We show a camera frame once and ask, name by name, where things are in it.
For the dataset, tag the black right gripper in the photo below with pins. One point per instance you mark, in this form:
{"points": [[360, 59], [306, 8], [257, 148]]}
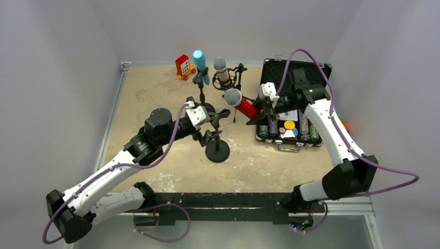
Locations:
{"points": [[269, 110]]}

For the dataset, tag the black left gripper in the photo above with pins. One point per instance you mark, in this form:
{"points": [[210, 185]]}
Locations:
{"points": [[209, 124]]}

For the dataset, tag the red glitter microphone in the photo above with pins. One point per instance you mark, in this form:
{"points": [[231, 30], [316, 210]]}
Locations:
{"points": [[234, 98]]}

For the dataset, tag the rhinestone silver microphone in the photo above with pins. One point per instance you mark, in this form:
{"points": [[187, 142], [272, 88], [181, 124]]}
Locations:
{"points": [[222, 80]]}

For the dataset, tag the blue toy microphone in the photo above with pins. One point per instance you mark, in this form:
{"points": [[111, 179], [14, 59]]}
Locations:
{"points": [[200, 63]]}

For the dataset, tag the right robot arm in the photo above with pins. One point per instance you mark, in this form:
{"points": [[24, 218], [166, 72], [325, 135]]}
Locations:
{"points": [[352, 171]]}

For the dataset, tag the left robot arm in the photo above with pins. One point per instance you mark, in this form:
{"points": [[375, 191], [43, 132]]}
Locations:
{"points": [[76, 210]]}

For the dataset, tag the black poker chip case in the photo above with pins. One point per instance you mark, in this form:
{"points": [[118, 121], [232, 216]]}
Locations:
{"points": [[290, 130]]}

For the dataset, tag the red toy block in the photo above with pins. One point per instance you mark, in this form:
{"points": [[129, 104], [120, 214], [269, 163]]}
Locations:
{"points": [[184, 68]]}

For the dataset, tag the green orange toy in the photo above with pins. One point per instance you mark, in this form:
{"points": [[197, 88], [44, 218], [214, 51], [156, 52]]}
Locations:
{"points": [[345, 125]]}

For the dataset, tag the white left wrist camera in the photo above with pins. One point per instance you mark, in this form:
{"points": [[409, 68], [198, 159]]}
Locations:
{"points": [[196, 113]]}

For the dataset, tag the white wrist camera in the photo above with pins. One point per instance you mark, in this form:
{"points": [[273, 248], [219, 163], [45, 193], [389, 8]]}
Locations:
{"points": [[196, 113], [268, 93]]}

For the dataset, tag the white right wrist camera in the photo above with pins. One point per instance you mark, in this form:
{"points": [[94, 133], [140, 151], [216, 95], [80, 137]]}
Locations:
{"points": [[268, 93]]}

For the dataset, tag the black tripod shock mount stand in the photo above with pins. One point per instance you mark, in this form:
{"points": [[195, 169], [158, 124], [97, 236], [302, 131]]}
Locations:
{"points": [[236, 72]]}

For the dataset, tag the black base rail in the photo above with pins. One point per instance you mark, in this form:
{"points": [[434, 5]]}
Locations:
{"points": [[279, 208]]}

